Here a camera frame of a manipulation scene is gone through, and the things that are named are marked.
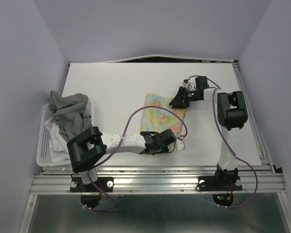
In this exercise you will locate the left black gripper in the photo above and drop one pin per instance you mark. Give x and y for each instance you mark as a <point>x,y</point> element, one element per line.
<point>166,150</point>

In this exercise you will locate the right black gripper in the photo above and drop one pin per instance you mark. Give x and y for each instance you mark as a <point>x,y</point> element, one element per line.
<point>180,101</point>

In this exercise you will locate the floral pastel skirt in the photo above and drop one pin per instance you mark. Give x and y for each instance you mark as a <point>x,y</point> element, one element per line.
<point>158,120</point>

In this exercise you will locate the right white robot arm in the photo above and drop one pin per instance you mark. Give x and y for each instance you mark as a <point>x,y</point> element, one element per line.
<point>230,116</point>

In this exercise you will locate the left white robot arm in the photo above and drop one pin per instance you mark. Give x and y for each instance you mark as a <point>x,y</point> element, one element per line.
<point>86,149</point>

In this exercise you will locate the grey skirt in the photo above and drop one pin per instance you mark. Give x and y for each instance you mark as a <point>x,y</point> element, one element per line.
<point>69,113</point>

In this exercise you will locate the white skirt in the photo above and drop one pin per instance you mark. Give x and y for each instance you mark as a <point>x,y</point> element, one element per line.
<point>57,145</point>

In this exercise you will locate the white plastic laundry basket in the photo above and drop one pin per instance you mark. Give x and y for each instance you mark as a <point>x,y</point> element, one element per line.
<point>43,154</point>

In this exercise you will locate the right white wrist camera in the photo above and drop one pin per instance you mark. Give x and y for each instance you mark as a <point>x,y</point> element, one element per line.
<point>188,85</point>

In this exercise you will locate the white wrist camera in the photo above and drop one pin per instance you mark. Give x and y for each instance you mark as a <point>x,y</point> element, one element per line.
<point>188,85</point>
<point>179,144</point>

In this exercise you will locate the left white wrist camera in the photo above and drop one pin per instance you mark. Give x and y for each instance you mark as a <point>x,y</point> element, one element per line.
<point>179,144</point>

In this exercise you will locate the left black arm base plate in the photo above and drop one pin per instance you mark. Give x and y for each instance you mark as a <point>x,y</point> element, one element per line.
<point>104,183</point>

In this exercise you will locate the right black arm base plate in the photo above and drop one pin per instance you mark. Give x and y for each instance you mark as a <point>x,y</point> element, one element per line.
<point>210,183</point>

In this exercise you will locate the aluminium frame rail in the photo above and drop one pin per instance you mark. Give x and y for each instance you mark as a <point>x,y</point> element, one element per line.
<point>154,180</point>

